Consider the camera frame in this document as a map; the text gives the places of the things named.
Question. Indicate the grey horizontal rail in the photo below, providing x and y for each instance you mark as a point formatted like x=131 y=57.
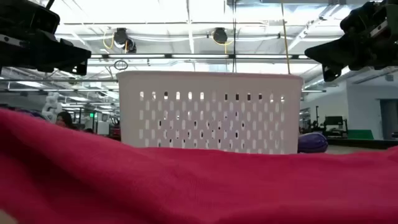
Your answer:
x=93 y=80

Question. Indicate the grey door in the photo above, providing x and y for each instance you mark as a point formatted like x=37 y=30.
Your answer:
x=388 y=119

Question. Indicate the person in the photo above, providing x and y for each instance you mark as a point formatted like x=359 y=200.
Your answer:
x=64 y=118

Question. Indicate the red folded cloth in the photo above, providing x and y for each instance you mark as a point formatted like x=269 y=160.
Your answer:
x=186 y=186

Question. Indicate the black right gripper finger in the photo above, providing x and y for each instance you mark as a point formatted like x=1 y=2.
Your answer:
x=332 y=51
x=331 y=73

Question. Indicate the white robot figure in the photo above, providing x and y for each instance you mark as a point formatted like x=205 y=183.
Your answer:
x=51 y=107

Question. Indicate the green panel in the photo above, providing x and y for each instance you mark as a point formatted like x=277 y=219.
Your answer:
x=360 y=134

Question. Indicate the purple toy eggplant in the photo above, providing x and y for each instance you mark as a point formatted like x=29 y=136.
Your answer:
x=312 y=143

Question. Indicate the black overhead frame bar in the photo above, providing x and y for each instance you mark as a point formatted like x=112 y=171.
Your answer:
x=199 y=56

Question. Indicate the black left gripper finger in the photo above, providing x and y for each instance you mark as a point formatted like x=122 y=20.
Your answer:
x=81 y=68
x=59 y=54

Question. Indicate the black background machine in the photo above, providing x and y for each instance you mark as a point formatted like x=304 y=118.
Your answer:
x=334 y=121

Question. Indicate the white perforated plastic basket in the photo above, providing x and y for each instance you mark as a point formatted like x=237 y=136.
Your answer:
x=211 y=82

